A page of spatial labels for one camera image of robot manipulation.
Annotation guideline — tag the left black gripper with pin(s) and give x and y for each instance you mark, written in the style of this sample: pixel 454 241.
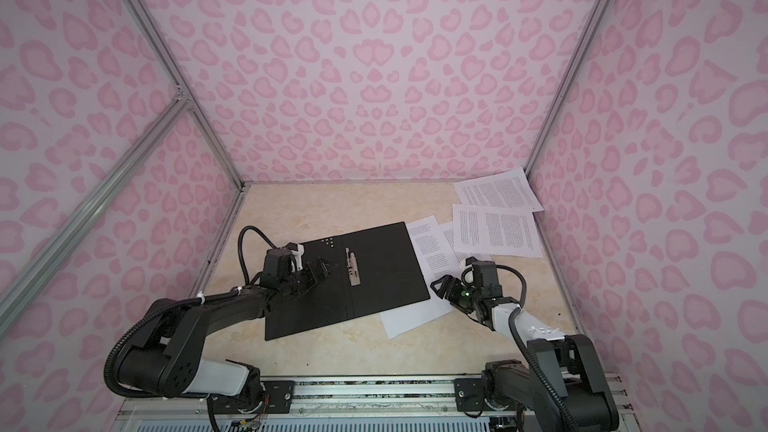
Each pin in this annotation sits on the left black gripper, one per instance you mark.
pixel 320 269

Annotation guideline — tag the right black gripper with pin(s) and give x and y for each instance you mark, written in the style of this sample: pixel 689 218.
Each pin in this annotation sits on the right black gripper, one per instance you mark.
pixel 447 280

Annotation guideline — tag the printed paper sheet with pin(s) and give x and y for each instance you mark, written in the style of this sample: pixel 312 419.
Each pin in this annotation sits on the printed paper sheet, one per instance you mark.
pixel 435 255
pixel 404 319
pixel 448 232

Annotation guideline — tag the blue black file folder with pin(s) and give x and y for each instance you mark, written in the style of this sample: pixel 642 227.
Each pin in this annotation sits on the blue black file folder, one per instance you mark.
pixel 390 278

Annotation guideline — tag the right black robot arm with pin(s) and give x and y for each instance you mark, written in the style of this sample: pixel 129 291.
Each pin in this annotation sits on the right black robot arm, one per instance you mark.
pixel 559 377

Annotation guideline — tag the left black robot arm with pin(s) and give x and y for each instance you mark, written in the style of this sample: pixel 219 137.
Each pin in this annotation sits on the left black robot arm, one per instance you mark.
pixel 162 354

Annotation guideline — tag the metal folder clip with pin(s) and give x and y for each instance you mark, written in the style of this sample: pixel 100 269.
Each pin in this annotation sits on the metal folder clip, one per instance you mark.
pixel 352 268

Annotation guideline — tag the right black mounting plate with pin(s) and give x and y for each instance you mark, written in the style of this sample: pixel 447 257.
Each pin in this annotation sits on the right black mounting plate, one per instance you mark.
pixel 470 396

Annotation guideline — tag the black mounting plate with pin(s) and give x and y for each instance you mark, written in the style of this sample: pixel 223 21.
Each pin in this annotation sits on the black mounting plate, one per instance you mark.
pixel 470 396
pixel 276 396

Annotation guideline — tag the printed paper sheet far corner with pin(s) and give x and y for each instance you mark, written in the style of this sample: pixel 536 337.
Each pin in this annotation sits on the printed paper sheet far corner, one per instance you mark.
pixel 507 190

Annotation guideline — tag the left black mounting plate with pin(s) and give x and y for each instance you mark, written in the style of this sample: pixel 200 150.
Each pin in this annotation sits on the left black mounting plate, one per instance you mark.
pixel 276 396

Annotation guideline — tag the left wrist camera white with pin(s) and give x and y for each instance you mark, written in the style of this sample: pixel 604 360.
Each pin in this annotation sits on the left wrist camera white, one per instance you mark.
pixel 297 251

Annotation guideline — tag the printed paper sheet right wall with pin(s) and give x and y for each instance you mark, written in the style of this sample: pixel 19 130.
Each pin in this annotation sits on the printed paper sheet right wall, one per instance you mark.
pixel 495 231

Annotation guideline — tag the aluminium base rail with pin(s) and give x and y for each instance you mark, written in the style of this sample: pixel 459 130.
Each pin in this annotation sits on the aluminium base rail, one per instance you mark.
pixel 331 403

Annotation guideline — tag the aluminium frame strut diagonal left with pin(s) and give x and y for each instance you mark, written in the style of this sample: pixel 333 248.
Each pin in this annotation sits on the aluminium frame strut diagonal left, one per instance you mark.
pixel 39 271

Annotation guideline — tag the aluminium frame post back left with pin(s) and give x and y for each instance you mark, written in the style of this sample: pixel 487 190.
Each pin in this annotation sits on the aluminium frame post back left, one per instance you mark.
pixel 161 49

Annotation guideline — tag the aluminium frame post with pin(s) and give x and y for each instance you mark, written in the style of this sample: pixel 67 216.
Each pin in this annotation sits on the aluminium frame post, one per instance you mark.
pixel 586 39
pixel 161 49

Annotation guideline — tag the aluminium frame post back right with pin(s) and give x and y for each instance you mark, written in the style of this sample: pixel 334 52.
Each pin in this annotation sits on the aluminium frame post back right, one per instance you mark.
pixel 586 39

